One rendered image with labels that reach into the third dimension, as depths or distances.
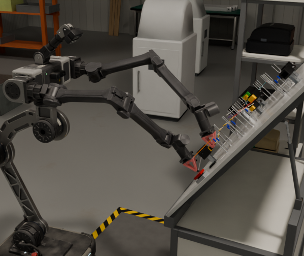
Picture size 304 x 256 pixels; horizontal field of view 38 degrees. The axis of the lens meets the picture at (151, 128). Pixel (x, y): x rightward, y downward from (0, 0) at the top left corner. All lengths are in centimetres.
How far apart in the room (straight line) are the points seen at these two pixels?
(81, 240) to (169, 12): 338
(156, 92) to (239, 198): 336
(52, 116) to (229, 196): 112
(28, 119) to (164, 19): 326
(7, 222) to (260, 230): 227
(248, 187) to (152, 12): 348
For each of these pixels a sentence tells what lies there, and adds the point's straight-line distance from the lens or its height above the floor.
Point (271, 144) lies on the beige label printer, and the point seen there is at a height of 80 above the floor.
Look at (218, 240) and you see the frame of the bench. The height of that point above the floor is 80.
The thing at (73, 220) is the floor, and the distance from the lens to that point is 384.
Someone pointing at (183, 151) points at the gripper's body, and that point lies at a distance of 237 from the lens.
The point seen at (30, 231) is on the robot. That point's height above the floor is 41.
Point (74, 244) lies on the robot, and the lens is 316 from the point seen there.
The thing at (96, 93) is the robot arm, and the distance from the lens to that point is 208.
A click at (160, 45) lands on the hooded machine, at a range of 561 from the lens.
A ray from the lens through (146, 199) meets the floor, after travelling 407.
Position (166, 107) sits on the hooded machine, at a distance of 579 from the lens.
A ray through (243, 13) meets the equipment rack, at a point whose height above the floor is 173.
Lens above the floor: 212
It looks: 22 degrees down
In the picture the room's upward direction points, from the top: 1 degrees clockwise
